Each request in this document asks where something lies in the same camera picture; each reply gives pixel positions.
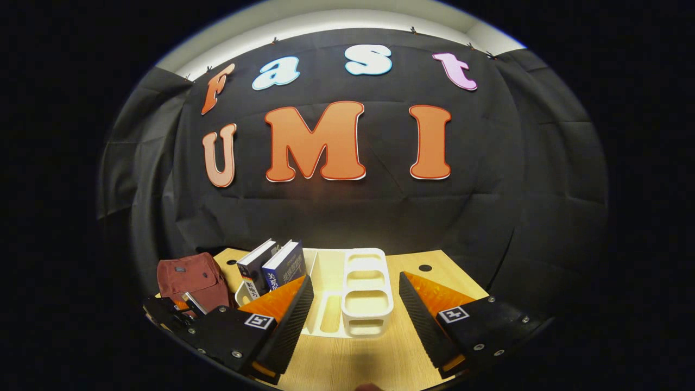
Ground dark book with photo cover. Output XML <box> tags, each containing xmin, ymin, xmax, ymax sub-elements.
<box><xmin>236</xmin><ymin>238</ymin><xmax>281</xmax><ymax>301</ymax></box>

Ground maroon schoolbag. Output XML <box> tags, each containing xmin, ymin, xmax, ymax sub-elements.
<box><xmin>156</xmin><ymin>252</ymin><xmax>236</xmax><ymax>317</ymax></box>

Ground white bookshelf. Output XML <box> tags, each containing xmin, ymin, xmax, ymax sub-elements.
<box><xmin>235</xmin><ymin>247</ymin><xmax>395</xmax><ymax>339</ymax></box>

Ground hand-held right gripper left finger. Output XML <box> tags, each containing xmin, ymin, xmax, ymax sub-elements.
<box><xmin>185</xmin><ymin>274</ymin><xmax>316</xmax><ymax>386</ymax></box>

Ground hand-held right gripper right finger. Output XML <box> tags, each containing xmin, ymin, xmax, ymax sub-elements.
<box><xmin>399</xmin><ymin>270</ymin><xmax>550</xmax><ymax>381</ymax></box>

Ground row of black cloth clips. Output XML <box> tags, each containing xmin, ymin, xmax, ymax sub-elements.
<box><xmin>185</xmin><ymin>25</ymin><xmax>498</xmax><ymax>81</ymax></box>

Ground blue book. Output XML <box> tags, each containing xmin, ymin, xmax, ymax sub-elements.
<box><xmin>261</xmin><ymin>239</ymin><xmax>307</xmax><ymax>292</ymax></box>

